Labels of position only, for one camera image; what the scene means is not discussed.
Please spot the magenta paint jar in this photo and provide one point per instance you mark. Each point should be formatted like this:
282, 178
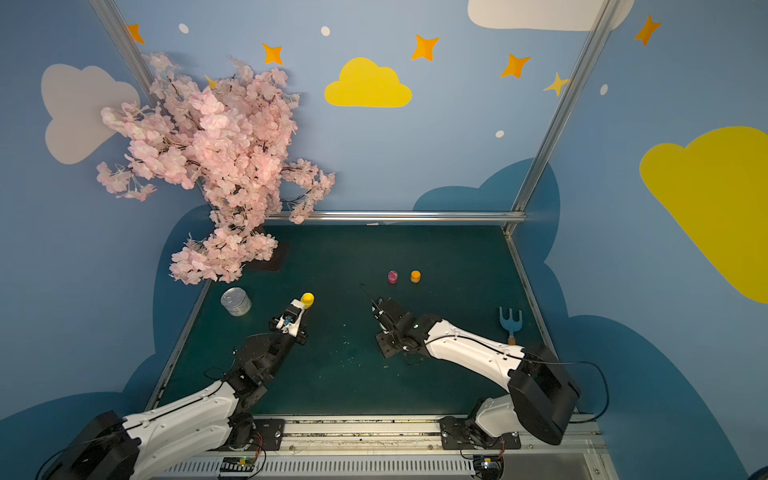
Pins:
392, 276

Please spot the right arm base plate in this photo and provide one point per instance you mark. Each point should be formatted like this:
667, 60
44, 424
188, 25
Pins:
465, 434

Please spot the pink cherry blossom tree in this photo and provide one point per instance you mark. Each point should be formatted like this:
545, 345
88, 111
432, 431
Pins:
230, 140

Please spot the yellow paint jar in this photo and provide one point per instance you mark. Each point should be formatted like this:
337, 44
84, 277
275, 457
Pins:
307, 300

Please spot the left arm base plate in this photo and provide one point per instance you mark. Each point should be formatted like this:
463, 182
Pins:
256, 434

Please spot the horizontal aluminium frame bar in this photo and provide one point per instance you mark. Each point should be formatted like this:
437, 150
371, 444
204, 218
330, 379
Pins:
463, 217

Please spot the left electronics board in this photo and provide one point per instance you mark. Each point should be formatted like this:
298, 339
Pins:
242, 467

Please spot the blue garden fork wooden handle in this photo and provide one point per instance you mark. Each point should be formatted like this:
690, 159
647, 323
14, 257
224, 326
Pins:
511, 321

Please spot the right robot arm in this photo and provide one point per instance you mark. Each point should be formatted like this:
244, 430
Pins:
540, 395

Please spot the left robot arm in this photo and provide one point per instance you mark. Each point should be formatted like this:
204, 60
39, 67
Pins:
139, 446

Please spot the right electronics board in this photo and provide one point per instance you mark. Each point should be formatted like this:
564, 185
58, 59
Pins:
487, 468

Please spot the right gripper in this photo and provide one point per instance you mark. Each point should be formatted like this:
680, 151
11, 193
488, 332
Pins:
383, 312

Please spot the silver metal can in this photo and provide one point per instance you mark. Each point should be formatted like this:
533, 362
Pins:
236, 301

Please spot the electronics board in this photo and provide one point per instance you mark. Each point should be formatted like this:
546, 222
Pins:
487, 468
242, 467

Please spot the right aluminium frame post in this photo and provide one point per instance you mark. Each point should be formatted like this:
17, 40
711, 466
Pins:
580, 74

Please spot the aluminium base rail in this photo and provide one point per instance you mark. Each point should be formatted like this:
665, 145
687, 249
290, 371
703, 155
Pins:
403, 447

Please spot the left aluminium frame post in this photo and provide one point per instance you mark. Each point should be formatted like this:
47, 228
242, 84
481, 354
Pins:
112, 20

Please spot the aluminium frame post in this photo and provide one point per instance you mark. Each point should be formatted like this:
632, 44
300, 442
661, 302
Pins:
112, 20
580, 74

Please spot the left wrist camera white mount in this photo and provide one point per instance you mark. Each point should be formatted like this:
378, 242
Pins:
278, 324

